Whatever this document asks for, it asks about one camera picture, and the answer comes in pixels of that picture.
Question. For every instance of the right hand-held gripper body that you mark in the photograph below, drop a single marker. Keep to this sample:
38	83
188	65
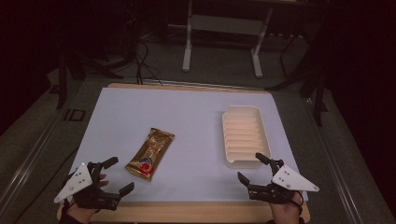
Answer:
291	180

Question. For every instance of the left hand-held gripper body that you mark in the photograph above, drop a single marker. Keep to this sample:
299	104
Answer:
79	182

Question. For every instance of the white ribbed plastic tray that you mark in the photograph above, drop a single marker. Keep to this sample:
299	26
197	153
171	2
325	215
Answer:
246	137

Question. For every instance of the gold snack packet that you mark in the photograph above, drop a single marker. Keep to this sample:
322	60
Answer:
150	154

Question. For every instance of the person's left hand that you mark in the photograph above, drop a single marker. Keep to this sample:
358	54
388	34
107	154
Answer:
81	214

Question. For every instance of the person's right hand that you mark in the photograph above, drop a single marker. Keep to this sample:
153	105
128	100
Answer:
285	213

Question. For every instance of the black floor socket plate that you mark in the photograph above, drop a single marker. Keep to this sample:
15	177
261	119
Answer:
75	115

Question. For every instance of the black metal stand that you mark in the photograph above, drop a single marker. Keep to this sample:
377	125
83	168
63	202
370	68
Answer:
62	88
318	102

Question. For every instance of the pale blue table mat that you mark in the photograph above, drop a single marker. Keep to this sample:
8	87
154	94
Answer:
186	124

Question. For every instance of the dark curtain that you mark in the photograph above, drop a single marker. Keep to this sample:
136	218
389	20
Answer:
364	77
25	46

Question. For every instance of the metal floor rail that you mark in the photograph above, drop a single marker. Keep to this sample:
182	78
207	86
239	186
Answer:
337	168
28	161

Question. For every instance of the white metal stand frame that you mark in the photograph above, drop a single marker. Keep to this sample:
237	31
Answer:
187	46

